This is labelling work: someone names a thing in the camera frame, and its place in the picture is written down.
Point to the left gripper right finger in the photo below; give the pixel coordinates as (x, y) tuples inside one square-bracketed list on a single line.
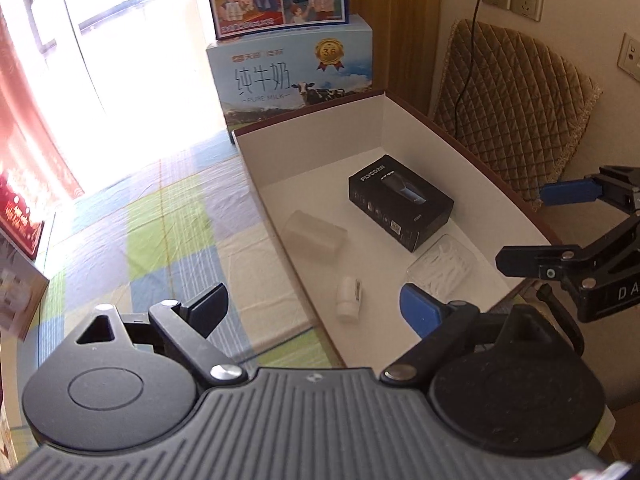
[(443, 329)]

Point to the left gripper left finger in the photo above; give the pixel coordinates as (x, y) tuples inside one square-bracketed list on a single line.
[(184, 330)]

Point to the checked blue green tablecloth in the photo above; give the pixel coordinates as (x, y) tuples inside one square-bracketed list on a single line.
[(170, 231)]

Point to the red gift box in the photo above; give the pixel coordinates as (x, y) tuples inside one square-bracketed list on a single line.
[(34, 177)]

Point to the black product box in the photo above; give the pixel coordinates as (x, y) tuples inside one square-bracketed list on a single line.
[(401, 202)]

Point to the clear plastic container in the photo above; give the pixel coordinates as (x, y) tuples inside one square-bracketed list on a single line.
[(313, 238)]

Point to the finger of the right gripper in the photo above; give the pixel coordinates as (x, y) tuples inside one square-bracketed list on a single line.
[(544, 262), (570, 192)]

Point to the beige wall socket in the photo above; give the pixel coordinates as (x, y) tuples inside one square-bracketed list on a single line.
[(527, 8)]

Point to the clear floss pick box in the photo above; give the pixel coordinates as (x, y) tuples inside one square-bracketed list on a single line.
[(442, 268)]

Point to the brown quilted chair cushion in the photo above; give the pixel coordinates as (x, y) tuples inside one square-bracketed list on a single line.
[(514, 103)]

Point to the blue milk carton box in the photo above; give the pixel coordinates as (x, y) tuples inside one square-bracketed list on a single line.
[(271, 73)]

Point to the edge wall socket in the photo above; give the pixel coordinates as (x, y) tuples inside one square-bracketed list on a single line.
[(629, 58)]

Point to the brown cardboard sorting box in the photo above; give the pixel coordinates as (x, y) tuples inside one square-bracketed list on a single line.
[(346, 252)]

